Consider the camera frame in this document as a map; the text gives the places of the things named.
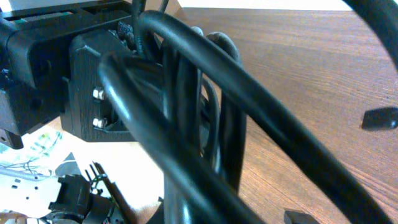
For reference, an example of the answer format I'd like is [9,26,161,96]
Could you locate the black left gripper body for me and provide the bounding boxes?
[1,1,133,149]

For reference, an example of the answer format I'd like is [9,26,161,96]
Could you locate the black cable with blue stripes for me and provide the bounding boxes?
[98,9,396,224]

